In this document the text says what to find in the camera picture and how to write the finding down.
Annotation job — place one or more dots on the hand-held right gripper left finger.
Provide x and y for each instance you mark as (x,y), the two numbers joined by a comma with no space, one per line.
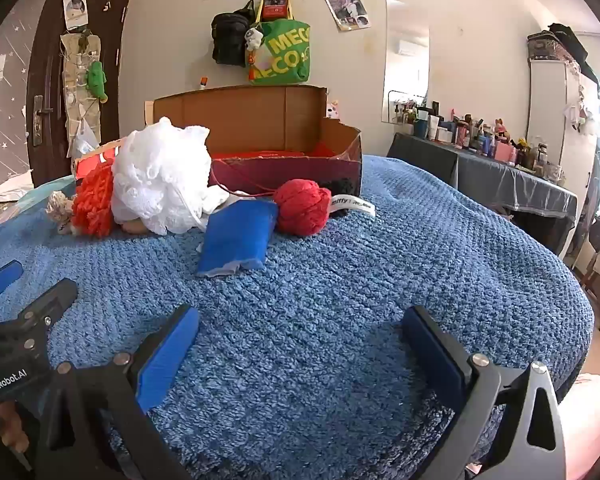
(165,357)

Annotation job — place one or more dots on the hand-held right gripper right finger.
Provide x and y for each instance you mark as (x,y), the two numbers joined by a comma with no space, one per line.
(432,355)

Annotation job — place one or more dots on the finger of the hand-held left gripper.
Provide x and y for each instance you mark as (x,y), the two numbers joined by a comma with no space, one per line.
(55,300)
(0,280)

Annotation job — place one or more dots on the small beige plush toy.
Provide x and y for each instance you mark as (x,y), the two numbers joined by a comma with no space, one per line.
(60,207)

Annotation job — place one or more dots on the red foam net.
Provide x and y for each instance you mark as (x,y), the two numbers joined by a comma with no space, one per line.
(92,205)

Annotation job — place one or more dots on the blue cloth pouch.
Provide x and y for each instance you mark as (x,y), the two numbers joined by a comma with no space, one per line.
(235,235)

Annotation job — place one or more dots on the white mesh bath sponge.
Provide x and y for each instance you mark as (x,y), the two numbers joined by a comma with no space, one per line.
(160,175)

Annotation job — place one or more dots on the frosted plastic pouch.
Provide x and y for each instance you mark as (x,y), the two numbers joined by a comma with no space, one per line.
(215,200)

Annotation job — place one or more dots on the black fuzzy ball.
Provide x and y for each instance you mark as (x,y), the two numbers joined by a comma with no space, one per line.
(345,185)

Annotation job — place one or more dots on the red yarn ball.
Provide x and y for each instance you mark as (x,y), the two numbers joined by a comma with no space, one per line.
(302,207)

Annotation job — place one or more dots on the brown cardboard box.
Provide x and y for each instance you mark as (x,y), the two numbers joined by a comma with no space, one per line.
(260,120)

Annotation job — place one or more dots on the person's left hand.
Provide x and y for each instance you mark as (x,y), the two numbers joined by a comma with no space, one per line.
(12,430)

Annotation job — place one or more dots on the white paper sheet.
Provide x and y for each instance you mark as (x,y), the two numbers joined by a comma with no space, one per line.
(5,190)

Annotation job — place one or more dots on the light blue bed sheet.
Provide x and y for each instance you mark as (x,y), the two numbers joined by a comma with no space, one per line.
(45,192)

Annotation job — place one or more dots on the blue knitted blanket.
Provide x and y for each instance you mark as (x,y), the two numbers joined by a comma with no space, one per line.
(305,270)

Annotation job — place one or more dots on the clear plastic bag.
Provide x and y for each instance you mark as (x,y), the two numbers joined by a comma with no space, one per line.
(82,142)

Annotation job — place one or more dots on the pink pillow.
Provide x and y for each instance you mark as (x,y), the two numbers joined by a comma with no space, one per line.
(590,425)

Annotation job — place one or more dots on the table with grey cloth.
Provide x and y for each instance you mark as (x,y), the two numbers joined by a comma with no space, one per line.
(490,180)

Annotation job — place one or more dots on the clear hanging door organizer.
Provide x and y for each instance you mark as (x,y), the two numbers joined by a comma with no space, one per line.
(75,90)

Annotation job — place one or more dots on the green plush toy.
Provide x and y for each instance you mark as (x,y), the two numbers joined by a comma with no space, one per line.
(96,80)

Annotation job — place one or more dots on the group of cosmetic bottles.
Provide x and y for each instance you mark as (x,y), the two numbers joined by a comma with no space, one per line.
(480,137)

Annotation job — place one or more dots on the red printed bag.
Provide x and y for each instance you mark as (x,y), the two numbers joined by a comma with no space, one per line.
(260,154)

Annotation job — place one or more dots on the dark wooden door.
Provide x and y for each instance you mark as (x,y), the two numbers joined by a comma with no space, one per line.
(50,60)

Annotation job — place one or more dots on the glue stick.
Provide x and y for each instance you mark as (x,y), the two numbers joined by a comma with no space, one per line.
(203,83)

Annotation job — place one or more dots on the white wardrobe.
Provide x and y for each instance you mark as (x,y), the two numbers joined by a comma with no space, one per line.
(550,110)

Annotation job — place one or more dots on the green tote bag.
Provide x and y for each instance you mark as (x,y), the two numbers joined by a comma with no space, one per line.
(285,55)

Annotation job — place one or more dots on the dark patterned suitcase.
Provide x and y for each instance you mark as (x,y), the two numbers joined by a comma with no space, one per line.
(545,47)

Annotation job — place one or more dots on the black duffel bag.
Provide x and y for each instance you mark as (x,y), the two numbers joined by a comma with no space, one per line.
(572,42)

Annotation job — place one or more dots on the red framed picture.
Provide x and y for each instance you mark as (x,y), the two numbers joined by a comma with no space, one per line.
(275,6)

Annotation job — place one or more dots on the pink plush wall toy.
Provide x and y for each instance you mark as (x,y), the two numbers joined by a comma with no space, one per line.
(333,109)

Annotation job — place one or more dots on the frameless wall mirror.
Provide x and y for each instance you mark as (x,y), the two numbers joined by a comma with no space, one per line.
(405,60)

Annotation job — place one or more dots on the wall photo poster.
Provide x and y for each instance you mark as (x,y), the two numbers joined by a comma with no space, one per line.
(347,10)

